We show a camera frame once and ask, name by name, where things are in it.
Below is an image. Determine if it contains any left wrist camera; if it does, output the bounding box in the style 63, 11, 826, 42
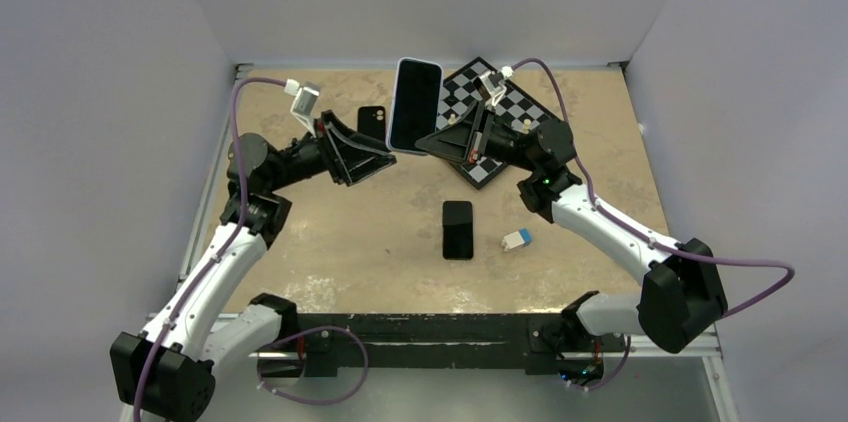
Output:
284, 79, 321, 136

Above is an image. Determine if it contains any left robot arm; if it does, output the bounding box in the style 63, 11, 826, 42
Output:
110, 111, 397, 421

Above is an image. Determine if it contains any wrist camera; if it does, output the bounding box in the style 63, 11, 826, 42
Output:
474, 65, 514, 112
284, 79, 321, 136

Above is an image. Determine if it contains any black phone case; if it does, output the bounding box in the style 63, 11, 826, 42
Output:
357, 105, 387, 143

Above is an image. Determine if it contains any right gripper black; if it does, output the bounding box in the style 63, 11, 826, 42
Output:
416, 100, 541, 173

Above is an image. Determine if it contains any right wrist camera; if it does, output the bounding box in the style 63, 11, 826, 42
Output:
474, 65, 514, 112

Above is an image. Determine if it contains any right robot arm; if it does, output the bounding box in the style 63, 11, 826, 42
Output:
416, 103, 728, 354

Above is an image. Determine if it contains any black phone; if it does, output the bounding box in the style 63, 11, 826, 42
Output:
442, 201, 474, 260

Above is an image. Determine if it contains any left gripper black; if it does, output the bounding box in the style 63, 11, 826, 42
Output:
265, 110, 395, 193

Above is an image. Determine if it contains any black white chessboard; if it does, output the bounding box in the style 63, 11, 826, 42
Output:
435, 57, 559, 190

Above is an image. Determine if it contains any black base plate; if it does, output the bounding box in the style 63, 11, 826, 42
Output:
252, 313, 625, 380

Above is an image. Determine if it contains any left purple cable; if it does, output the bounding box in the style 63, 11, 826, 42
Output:
132, 77, 369, 422

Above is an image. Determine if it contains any white blue toy block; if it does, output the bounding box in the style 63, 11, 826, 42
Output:
501, 228, 533, 252

